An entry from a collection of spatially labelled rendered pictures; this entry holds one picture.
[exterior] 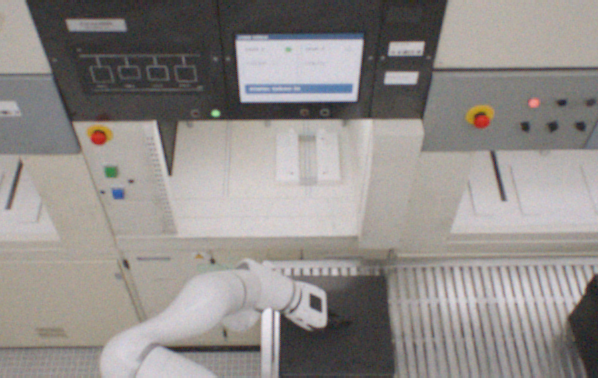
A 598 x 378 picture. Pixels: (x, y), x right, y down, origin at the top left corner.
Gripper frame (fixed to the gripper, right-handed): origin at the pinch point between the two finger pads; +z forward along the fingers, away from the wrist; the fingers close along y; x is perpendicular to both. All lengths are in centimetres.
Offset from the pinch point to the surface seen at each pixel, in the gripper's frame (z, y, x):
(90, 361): 12, 35, 141
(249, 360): 57, 35, 96
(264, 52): -51, 39, -27
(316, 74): -37, 39, -30
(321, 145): 13, 73, 13
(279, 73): -44, 39, -25
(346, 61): -35, 39, -38
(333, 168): 15, 63, 10
